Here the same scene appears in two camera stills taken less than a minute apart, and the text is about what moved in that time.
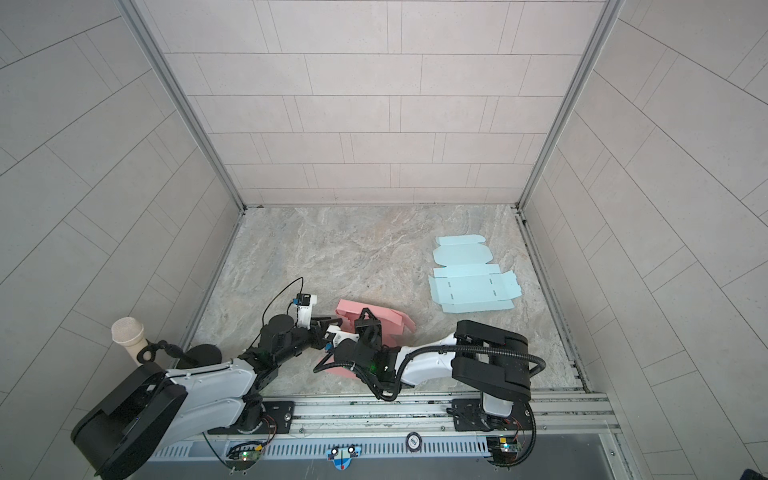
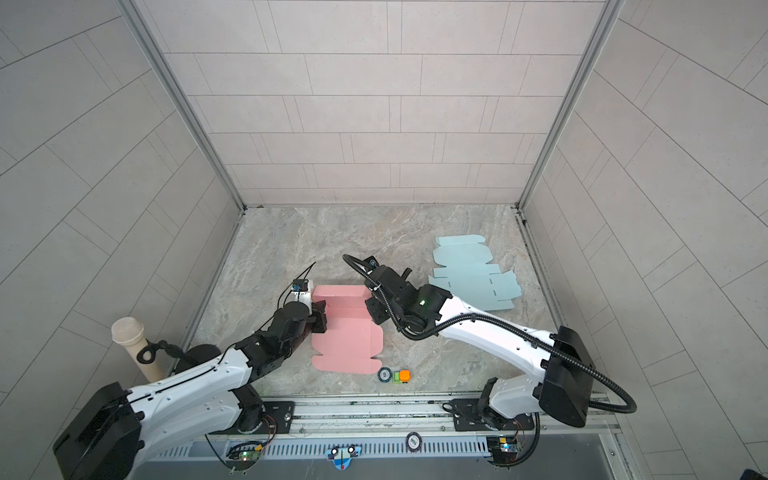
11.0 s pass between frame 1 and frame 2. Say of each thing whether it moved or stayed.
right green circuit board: stayed
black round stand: stayed
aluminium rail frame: stayed
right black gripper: moved
